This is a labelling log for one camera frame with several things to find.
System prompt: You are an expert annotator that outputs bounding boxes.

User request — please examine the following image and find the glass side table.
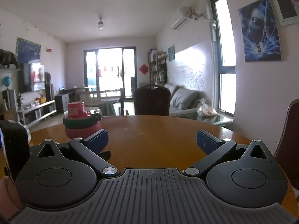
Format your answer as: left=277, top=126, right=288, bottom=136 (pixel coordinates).
left=179, top=113, right=233, bottom=130

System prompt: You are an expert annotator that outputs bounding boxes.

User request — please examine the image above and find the white tv bench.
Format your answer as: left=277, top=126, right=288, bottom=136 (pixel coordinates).
left=18, top=100, right=57, bottom=128

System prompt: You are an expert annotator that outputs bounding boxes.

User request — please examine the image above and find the dark blue wall poster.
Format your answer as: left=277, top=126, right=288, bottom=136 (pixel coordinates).
left=16, top=37, right=41, bottom=63

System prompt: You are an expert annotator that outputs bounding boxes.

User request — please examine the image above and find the ceiling lamp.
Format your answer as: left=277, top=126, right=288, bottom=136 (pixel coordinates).
left=98, top=17, right=104, bottom=29

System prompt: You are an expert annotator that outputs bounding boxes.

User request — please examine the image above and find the security camera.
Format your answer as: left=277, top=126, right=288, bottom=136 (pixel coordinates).
left=191, top=10, right=203, bottom=21

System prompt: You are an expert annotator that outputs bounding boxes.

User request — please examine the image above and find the red diamond wall decoration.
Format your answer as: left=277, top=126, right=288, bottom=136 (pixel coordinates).
left=139, top=64, right=149, bottom=75

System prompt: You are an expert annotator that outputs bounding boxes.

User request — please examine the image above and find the wooden armchair with cloth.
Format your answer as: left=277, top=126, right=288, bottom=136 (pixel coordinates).
left=75, top=88, right=125, bottom=116

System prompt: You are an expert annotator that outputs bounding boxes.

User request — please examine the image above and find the brown chair at right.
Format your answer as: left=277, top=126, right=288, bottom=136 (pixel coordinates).
left=274, top=99, right=299, bottom=190

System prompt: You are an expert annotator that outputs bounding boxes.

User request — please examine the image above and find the plastic bag with food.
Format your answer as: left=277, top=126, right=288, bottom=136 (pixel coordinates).
left=197, top=98, right=217, bottom=117

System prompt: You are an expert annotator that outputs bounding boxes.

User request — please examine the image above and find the person's left hand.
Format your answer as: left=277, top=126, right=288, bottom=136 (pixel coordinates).
left=0, top=176, right=23, bottom=219

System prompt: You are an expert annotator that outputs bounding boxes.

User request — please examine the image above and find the bookshelf with books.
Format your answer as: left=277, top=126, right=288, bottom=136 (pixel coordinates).
left=147, top=49, right=167, bottom=86

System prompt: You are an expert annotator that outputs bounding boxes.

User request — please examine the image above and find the small teal wall picture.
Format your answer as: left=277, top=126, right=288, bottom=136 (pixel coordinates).
left=168, top=45, right=175, bottom=62

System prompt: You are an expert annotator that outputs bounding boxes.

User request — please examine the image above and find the dark drawer cabinet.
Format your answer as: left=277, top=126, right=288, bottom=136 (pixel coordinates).
left=55, top=88, right=76, bottom=114

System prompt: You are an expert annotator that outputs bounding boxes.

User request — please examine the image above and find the blue anime poster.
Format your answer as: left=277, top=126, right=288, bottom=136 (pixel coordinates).
left=238, top=0, right=281, bottom=62

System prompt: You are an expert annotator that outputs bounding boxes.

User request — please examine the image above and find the blue globe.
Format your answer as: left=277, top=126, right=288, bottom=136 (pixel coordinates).
left=2, top=75, right=12, bottom=89

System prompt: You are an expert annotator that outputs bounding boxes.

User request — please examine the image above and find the black animal figurine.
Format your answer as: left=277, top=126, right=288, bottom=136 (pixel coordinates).
left=0, top=49, right=19, bottom=69

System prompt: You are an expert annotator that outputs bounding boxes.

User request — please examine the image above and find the dark chair behind table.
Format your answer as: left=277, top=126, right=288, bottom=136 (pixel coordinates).
left=133, top=84, right=171, bottom=116

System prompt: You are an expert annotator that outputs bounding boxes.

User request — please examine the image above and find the television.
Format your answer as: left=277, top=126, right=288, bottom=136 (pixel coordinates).
left=18, top=63, right=45, bottom=93

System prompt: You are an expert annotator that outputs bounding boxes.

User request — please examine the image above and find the white air conditioner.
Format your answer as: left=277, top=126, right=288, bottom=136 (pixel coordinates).
left=171, top=6, right=196, bottom=30

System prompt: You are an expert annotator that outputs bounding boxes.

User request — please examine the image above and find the grey sofa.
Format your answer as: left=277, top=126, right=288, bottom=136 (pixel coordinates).
left=164, top=83, right=207, bottom=120

